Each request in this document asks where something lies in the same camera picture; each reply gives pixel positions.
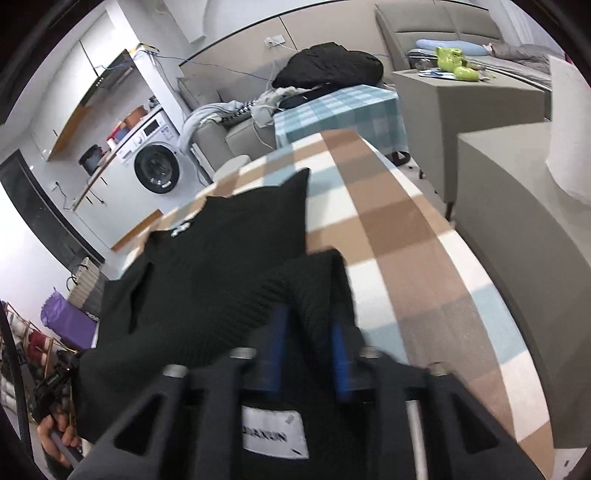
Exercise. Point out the black knit sweater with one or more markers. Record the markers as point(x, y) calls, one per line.
point(201, 290)

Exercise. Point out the teal checked cloth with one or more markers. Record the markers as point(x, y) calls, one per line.
point(374, 113)

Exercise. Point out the green toy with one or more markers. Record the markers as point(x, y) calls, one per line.
point(452, 64)

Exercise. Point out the plaid checked blanket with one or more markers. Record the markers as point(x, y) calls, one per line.
point(419, 293)

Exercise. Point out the person's left hand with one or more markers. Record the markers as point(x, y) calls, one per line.
point(57, 436)

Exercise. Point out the grey bedside cabinet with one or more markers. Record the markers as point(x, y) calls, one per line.
point(436, 111)

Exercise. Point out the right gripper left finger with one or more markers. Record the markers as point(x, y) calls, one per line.
point(186, 423)

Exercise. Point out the black quilted jacket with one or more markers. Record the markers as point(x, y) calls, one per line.
point(329, 64)

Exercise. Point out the grey sofa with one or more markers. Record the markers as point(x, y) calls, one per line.
point(217, 141)

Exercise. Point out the white washing machine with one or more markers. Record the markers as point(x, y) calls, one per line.
point(152, 157)

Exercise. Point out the white wall socket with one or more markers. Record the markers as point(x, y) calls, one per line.
point(274, 41)

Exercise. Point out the light grey blanket on sofa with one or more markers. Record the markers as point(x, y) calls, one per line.
point(201, 115)

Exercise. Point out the woven laundry basket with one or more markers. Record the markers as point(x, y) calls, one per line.
point(85, 288)

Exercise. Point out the wooden shoe rack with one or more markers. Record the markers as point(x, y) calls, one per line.
point(41, 354)

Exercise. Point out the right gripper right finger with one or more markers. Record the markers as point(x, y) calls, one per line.
point(424, 422)

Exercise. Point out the purple plastic bag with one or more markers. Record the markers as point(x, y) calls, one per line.
point(68, 322)

